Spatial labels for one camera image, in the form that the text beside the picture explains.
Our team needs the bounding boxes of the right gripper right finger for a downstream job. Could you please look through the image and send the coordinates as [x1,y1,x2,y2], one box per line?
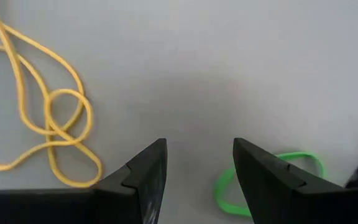
[233,138,346,224]

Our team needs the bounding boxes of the yellow rubber band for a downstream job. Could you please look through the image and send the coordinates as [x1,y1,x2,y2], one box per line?
[0,0,86,136]
[0,43,103,189]

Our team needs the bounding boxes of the grey table mat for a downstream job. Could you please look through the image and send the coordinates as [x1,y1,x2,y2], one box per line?
[0,0,358,224]

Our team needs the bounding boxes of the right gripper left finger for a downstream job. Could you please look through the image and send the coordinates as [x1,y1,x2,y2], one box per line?
[94,138,168,224]

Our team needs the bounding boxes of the green rubber band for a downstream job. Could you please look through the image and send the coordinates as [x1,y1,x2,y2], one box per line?
[213,151,325,217]

